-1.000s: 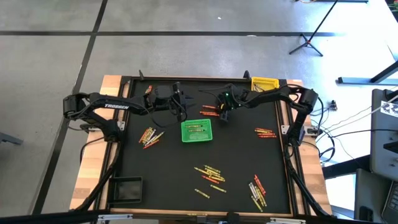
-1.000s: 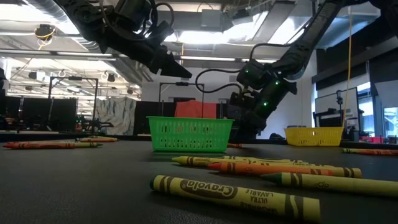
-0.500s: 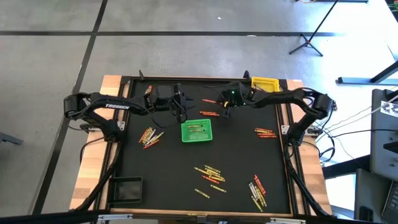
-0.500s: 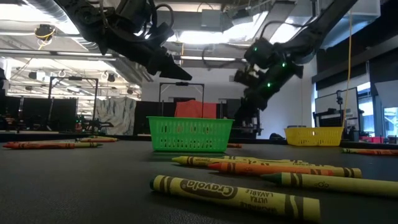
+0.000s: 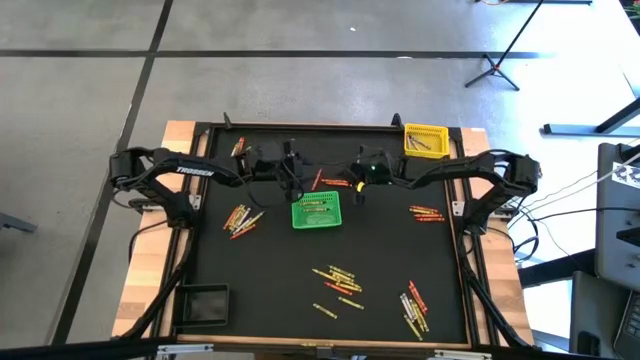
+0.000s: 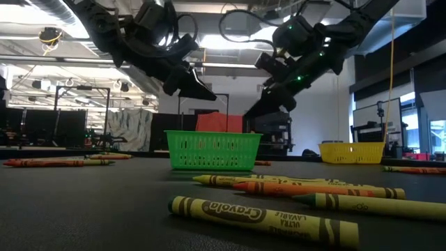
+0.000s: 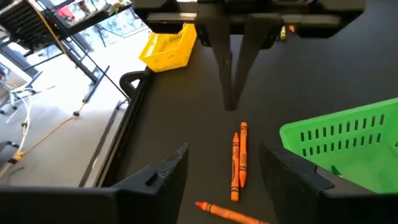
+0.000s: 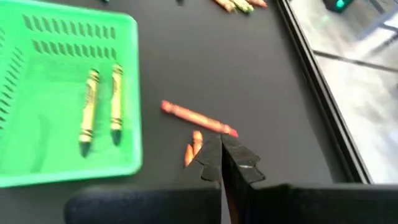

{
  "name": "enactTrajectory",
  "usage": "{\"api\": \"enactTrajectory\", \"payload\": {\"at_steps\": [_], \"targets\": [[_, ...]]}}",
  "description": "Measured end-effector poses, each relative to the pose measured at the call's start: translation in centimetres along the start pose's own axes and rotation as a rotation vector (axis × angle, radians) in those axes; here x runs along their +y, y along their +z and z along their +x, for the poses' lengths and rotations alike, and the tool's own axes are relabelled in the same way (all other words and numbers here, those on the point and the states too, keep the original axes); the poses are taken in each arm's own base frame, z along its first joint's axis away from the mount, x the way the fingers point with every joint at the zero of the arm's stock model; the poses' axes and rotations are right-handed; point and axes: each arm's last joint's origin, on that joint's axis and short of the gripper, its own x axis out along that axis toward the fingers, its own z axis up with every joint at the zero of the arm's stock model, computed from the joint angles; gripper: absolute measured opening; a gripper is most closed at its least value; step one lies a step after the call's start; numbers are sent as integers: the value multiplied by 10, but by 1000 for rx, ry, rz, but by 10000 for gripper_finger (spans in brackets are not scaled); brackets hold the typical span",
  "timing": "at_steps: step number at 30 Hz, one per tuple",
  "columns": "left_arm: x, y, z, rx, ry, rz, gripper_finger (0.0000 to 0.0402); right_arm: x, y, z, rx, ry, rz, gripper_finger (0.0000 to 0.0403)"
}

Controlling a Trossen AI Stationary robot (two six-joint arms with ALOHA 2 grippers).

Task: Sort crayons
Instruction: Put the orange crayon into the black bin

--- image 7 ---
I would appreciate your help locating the green crayon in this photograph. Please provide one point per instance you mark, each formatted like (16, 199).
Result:
(335, 171)
(283, 32)

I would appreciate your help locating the red-orange crayon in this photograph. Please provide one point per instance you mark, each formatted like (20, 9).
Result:
(224, 212)

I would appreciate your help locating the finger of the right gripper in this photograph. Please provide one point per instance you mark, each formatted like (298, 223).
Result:
(224, 68)
(248, 53)

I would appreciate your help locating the green plastic basket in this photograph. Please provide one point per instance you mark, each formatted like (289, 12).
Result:
(357, 155)

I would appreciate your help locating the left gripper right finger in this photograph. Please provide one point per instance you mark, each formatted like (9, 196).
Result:
(298, 202)

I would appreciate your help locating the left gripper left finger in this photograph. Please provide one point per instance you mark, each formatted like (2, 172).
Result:
(140, 202)

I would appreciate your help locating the black table frame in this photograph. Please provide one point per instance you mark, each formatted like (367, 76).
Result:
(130, 124)

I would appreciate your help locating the black desk with leg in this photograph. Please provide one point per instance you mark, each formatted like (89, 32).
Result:
(94, 79)

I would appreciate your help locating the white office chair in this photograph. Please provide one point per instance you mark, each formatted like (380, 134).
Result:
(18, 93)

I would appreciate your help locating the black frame bracket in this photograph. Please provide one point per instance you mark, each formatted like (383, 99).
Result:
(124, 82)

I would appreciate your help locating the orange crayon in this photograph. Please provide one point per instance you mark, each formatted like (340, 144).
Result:
(291, 28)
(243, 154)
(235, 168)

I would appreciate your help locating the yellow plastic basket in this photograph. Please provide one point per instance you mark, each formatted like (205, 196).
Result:
(168, 53)

